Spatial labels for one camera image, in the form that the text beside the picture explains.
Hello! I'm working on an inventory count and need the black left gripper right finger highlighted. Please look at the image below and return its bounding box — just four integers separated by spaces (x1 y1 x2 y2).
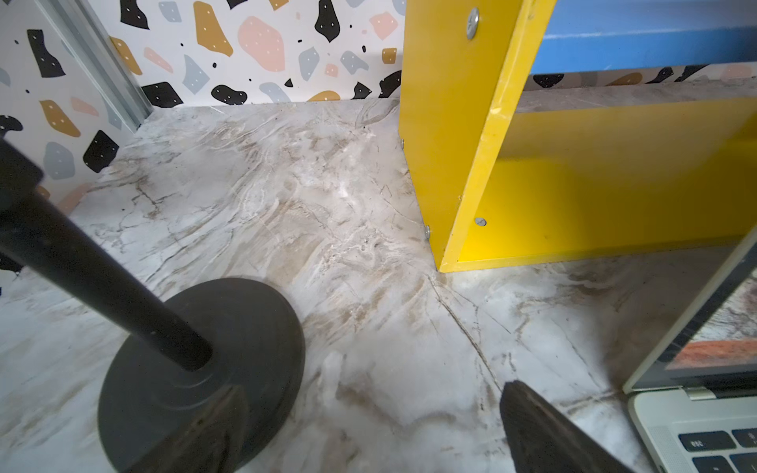
500 380 630 472

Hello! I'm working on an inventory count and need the left aluminium corner post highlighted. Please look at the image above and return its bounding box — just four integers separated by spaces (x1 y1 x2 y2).
37 0 153 132

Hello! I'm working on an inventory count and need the black microphone stand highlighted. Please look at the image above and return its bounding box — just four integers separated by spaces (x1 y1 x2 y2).
1 143 306 472

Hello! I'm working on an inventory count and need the yellow shelf unit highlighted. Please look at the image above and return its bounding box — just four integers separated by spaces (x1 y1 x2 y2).
399 1 756 272

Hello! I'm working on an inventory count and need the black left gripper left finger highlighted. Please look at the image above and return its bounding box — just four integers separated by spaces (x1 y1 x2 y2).
128 385 248 472

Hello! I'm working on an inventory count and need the silver laptop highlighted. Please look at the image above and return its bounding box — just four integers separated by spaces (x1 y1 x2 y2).
623 231 756 473

